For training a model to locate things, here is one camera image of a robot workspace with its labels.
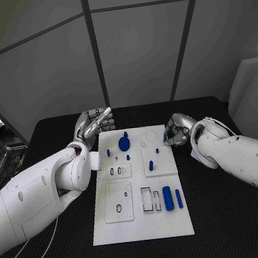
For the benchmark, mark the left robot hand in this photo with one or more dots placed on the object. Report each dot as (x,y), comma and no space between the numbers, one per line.
(91,125)

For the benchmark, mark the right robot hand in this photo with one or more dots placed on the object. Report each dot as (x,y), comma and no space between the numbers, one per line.
(181,124)

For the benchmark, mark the blue plug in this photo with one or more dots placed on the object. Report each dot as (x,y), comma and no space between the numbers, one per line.
(165,138)

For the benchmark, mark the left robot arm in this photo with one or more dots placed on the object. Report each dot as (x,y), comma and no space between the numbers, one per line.
(37,189)

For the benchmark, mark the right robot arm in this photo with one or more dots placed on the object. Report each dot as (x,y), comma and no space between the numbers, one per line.
(232,155)

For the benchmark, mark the white task board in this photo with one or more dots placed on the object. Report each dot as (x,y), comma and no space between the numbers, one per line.
(138,185)

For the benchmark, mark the blue gear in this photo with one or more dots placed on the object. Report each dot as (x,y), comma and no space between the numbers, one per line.
(124,143)

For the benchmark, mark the tall blue peg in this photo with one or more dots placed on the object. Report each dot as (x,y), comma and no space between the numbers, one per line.
(151,165)

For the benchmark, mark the white foam panel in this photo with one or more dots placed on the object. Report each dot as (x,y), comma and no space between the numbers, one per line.
(248,101)

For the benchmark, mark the thin long blue cylinder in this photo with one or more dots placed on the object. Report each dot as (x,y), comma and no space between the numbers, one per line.
(179,198)

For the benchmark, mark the thick long blue cylinder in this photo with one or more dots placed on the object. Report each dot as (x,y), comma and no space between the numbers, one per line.
(168,198)

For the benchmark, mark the black equipment rack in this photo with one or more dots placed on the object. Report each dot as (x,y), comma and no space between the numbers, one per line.
(3,157)

